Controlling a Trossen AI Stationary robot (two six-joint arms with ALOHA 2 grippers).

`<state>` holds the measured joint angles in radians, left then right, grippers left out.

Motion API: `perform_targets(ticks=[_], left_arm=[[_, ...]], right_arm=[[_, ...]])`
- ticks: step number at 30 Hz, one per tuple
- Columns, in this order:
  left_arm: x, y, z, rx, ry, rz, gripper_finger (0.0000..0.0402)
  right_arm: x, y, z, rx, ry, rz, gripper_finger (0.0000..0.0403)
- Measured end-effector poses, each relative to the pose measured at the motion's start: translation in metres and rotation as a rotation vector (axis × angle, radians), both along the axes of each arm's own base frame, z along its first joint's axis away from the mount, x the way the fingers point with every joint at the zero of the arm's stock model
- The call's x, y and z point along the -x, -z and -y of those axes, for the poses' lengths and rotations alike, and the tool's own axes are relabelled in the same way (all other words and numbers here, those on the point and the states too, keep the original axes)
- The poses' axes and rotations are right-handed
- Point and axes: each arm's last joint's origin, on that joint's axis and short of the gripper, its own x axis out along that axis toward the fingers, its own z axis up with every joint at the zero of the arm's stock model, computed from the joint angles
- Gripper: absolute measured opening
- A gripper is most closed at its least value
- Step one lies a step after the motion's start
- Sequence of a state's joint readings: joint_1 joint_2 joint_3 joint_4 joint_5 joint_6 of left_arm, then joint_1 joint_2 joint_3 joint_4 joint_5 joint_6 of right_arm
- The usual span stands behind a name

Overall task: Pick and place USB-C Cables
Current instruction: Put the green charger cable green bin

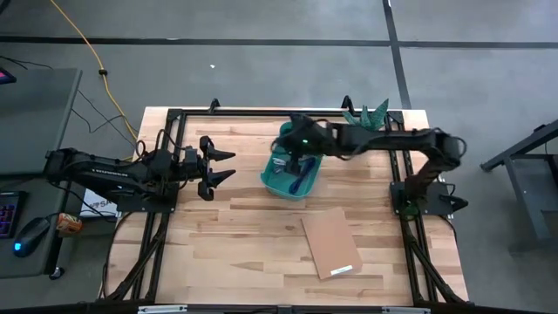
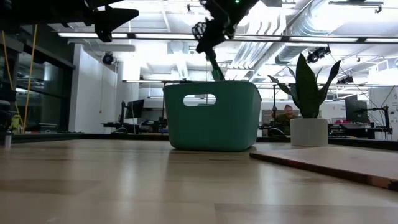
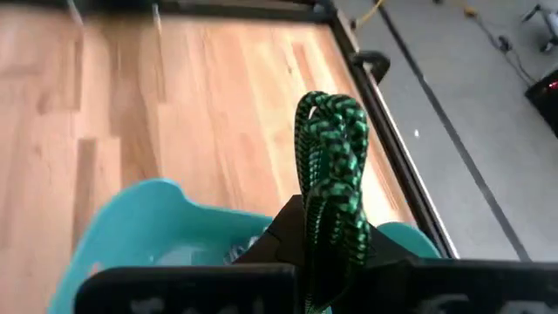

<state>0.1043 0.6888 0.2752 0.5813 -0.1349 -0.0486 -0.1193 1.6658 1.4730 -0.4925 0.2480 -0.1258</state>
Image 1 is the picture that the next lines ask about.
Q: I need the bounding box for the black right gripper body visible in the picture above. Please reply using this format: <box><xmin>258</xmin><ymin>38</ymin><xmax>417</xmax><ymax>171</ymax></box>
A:
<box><xmin>282</xmin><ymin>113</ymin><xmax>335</xmax><ymax>159</ymax></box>

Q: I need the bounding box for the flat brown board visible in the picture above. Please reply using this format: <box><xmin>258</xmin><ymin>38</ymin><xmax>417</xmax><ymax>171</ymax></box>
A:
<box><xmin>300</xmin><ymin>207</ymin><xmax>364</xmax><ymax>281</ymax></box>

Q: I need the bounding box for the green plastic bin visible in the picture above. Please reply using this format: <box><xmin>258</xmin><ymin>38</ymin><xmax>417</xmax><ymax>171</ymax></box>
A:
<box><xmin>260</xmin><ymin>120</ymin><xmax>326</xmax><ymax>202</ymax></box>

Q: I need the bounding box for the dark metal desk frame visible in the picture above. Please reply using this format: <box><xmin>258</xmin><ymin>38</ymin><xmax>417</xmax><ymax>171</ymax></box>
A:
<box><xmin>479</xmin><ymin>117</ymin><xmax>558</xmax><ymax>255</ymax></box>

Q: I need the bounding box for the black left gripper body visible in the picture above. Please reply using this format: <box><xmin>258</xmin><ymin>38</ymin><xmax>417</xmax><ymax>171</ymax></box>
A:
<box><xmin>180</xmin><ymin>147</ymin><xmax>211</xmax><ymax>188</ymax></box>

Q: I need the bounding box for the black backlit keyboard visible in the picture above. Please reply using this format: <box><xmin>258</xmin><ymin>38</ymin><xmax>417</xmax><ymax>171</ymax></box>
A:
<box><xmin>0</xmin><ymin>190</ymin><xmax>21</xmax><ymax>240</ymax></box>

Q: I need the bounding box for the grey side desk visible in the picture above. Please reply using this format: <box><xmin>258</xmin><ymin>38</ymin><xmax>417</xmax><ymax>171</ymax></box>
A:
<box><xmin>0</xmin><ymin>67</ymin><xmax>84</xmax><ymax>281</ymax></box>

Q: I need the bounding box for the snake plant in white pot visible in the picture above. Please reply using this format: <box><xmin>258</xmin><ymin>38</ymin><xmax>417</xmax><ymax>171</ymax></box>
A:
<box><xmin>341</xmin><ymin>98</ymin><xmax>391</xmax><ymax>133</ymax></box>

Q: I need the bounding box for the black floor cable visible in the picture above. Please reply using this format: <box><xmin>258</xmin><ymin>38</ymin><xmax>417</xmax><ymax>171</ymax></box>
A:
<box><xmin>0</xmin><ymin>54</ymin><xmax>137</xmax><ymax>150</ymax></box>

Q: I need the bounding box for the small orange box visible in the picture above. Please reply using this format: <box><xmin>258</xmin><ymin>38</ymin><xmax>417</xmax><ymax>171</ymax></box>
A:
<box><xmin>55</xmin><ymin>212</ymin><xmax>85</xmax><ymax>235</ymax></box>

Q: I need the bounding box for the black aluminium table frame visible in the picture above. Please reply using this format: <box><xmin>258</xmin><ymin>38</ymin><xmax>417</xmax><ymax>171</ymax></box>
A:
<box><xmin>98</xmin><ymin>95</ymin><xmax>470</xmax><ymax>314</ymax></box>

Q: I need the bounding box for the white printed sign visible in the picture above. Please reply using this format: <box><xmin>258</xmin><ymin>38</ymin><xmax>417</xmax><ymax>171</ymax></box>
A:
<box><xmin>79</xmin><ymin>188</ymin><xmax>121</xmax><ymax>218</ymax></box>

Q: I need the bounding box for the black computer mouse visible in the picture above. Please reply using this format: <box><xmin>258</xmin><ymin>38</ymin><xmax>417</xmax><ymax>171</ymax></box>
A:
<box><xmin>12</xmin><ymin>216</ymin><xmax>51</xmax><ymax>259</ymax></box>

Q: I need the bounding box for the yellow extension cable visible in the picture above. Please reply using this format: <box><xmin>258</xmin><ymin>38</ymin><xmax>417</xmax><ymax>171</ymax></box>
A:
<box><xmin>49</xmin><ymin>0</ymin><xmax>140</xmax><ymax>144</ymax></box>

